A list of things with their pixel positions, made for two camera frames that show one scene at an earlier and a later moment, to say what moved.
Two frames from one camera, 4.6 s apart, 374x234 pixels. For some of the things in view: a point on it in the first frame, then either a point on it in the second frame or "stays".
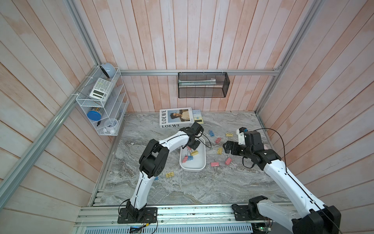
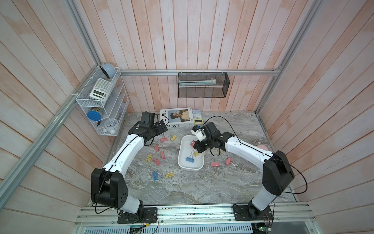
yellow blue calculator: (197, 116) stays
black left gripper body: (194, 144) -> (157, 128)
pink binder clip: (228, 161) stays
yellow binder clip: (170, 174) stays
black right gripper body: (239, 150) -> (206, 143)
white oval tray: (192, 160) stays
